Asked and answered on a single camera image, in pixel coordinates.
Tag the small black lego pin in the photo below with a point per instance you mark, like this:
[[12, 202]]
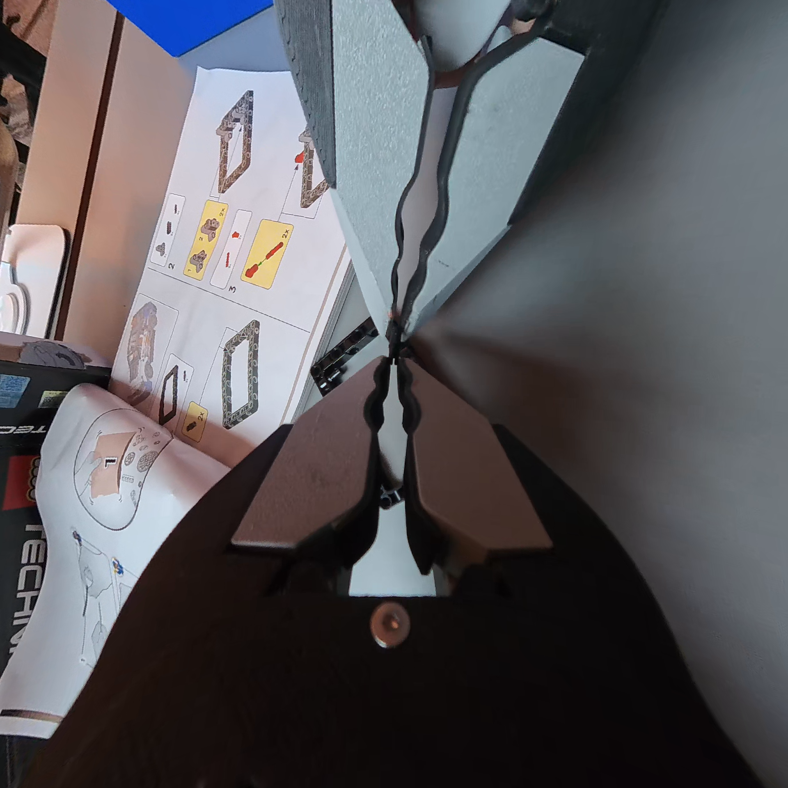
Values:
[[399, 345]]

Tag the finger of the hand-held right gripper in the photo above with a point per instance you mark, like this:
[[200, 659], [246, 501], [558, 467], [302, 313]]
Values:
[[511, 135], [375, 123]]

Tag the lego race car box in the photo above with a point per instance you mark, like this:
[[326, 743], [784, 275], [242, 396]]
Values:
[[24, 480]]

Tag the black rectangular lego frame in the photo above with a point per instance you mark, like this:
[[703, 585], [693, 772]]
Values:
[[345, 363]]

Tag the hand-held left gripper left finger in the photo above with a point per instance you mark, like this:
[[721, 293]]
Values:
[[314, 480]]

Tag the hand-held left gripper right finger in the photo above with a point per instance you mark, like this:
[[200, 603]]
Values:
[[474, 486]]

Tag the lego instruction booklet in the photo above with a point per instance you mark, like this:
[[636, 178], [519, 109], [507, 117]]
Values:
[[277, 320]]

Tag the white rounded device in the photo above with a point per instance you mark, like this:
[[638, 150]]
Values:
[[43, 258]]

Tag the blue plastic bin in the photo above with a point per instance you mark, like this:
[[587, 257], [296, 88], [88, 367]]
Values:
[[184, 24]]

